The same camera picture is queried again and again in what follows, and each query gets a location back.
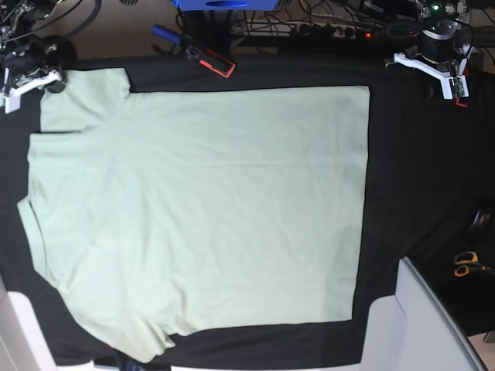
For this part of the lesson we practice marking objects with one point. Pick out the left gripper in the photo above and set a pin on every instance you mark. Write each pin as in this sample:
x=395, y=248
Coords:
x=438, y=48

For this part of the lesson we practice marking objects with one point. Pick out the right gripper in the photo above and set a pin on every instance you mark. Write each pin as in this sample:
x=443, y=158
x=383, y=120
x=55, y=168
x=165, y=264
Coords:
x=26, y=60

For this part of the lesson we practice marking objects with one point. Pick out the light green T-shirt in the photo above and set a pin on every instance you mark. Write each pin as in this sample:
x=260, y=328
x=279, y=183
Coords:
x=169, y=213

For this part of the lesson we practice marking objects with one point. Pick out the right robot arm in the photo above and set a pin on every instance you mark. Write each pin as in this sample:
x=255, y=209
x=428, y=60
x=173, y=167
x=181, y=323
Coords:
x=18, y=19

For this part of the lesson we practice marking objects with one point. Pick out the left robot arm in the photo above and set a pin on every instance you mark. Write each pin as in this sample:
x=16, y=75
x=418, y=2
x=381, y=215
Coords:
x=473, y=19

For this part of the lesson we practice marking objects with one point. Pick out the right blue-red bar clamp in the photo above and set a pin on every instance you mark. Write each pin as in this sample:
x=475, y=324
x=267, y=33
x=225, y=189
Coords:
x=462, y=102

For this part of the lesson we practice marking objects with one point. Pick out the blue-red bar clamp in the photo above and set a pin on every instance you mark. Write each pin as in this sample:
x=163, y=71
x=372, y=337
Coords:
x=117, y=360
x=462, y=102
x=203, y=56

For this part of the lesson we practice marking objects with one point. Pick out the top blue-red bar clamp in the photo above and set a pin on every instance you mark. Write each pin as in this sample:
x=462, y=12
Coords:
x=203, y=56

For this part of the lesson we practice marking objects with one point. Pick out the blue box on stand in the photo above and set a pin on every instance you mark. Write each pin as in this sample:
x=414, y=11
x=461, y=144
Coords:
x=241, y=5

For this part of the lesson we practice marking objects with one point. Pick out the black tape roll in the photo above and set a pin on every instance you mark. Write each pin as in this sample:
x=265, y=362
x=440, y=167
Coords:
x=480, y=224

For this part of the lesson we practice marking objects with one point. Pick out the white bin left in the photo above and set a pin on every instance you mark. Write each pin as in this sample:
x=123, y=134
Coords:
x=23, y=346

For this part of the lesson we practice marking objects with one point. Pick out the white bin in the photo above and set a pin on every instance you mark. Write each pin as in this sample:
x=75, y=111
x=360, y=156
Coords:
x=412, y=330
x=23, y=346

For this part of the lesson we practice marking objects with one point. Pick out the bottom blue-red bar clamp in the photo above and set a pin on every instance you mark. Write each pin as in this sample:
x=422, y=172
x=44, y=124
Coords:
x=117, y=360

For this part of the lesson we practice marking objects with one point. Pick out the white bin right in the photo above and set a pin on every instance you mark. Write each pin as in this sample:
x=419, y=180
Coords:
x=412, y=330

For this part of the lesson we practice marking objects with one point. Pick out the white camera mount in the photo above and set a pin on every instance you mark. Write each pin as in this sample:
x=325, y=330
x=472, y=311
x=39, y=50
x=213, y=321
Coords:
x=11, y=96
x=437, y=71

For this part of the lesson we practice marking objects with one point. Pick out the orange-handled scissors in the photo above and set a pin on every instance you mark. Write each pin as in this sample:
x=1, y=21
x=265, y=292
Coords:
x=467, y=262

